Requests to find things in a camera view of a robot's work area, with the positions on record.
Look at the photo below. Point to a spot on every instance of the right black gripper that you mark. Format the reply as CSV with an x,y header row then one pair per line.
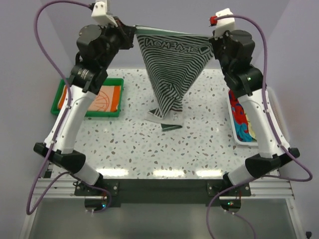
x,y
216,42

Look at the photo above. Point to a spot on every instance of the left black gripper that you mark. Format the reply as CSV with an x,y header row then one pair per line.
x,y
124,31

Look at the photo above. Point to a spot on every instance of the green white striped towel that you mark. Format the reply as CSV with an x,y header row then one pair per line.
x,y
173,60

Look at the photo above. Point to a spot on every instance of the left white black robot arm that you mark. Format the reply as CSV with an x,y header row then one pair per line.
x,y
58,147

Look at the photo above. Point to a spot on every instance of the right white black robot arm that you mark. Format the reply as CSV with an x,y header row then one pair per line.
x,y
273,149

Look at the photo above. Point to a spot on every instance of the green plastic tray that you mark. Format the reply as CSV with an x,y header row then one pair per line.
x,y
106,104

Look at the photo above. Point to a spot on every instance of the orange folded cartoon towel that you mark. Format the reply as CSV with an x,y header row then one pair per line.
x,y
78,100

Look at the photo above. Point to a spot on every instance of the orange yellow patterned towel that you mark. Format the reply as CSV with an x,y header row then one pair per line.
x,y
251,131

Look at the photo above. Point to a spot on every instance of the red blue patterned towel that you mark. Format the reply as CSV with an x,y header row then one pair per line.
x,y
240,120

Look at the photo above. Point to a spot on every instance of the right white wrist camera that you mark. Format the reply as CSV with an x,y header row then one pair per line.
x,y
225,24

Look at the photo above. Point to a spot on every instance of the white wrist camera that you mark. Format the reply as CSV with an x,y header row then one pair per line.
x,y
101,13
225,24

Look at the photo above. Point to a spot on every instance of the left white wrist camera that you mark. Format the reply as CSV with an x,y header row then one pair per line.
x,y
101,13

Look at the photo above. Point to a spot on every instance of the aluminium frame rail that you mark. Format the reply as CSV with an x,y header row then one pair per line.
x,y
265,188

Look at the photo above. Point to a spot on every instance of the black mounting base plate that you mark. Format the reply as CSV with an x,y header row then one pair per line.
x,y
149,191

